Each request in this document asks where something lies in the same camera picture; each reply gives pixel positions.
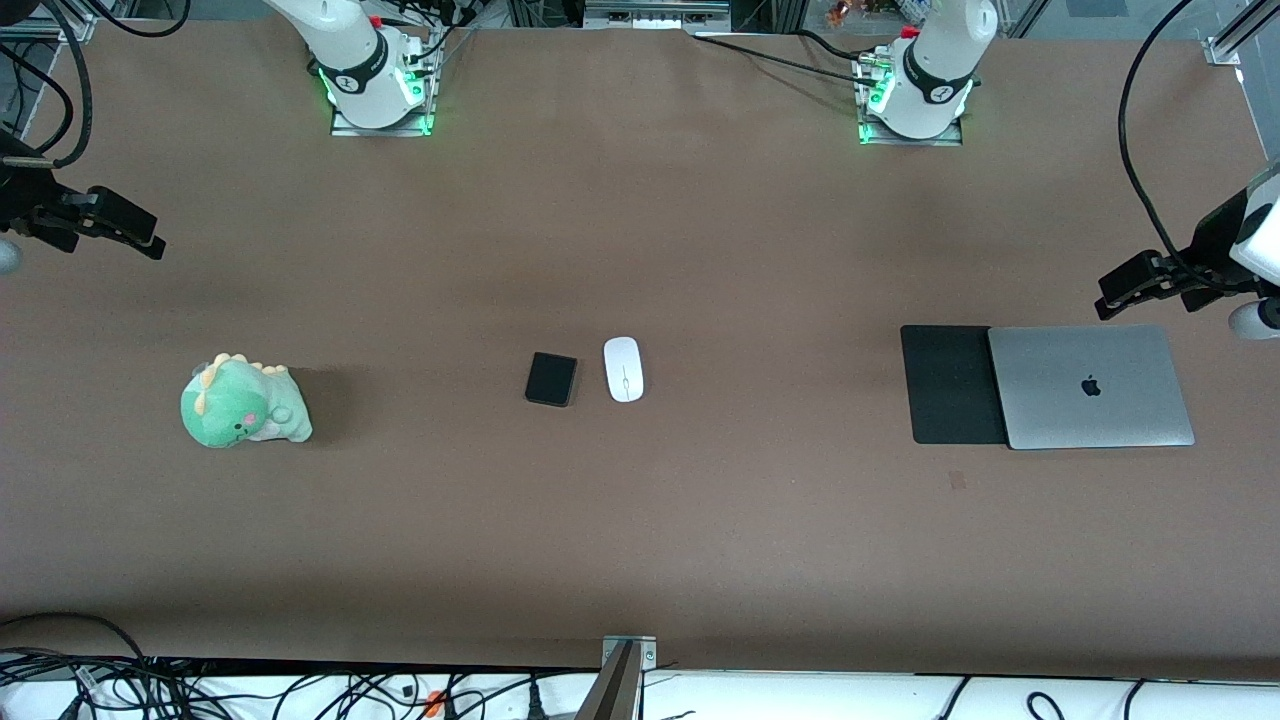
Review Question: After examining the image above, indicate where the black phone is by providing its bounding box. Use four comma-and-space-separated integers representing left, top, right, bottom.
525, 352, 579, 408

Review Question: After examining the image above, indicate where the white computer mouse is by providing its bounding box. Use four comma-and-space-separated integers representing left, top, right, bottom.
603, 337, 645, 404

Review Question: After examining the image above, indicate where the black mouse pad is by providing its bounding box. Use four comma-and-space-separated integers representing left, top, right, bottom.
900, 324, 1009, 446

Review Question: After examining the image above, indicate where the silver Apple laptop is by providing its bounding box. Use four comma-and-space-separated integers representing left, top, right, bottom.
988, 323, 1196, 451

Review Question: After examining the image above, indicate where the green dinosaur plush toy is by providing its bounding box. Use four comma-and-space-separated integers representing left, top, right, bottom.
180, 352, 313, 449

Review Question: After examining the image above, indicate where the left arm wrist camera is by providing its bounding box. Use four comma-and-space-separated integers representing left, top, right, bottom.
1228, 298, 1280, 342

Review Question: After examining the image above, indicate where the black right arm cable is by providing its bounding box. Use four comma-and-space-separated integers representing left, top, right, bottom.
0, 0, 191, 171

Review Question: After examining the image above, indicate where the aluminium frame corner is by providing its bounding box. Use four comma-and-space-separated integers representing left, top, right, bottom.
0, 0, 97, 46
1205, 0, 1280, 67

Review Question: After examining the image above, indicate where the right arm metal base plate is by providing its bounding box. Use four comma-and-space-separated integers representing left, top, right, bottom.
330, 40, 437, 138

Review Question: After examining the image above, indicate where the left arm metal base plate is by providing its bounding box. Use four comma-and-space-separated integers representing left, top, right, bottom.
855, 55, 966, 148

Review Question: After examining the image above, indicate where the black looping floor cable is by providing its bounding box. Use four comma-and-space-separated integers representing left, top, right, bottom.
0, 611, 153, 691

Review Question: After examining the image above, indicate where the black base cable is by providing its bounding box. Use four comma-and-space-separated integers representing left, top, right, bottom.
795, 28, 873, 63
690, 33, 881, 89

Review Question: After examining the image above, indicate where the grey metal rail fixture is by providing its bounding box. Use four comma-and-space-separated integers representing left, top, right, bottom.
583, 0, 732, 32

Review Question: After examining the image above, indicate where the metal table edge bracket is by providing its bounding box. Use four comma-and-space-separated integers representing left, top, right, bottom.
575, 635, 658, 720

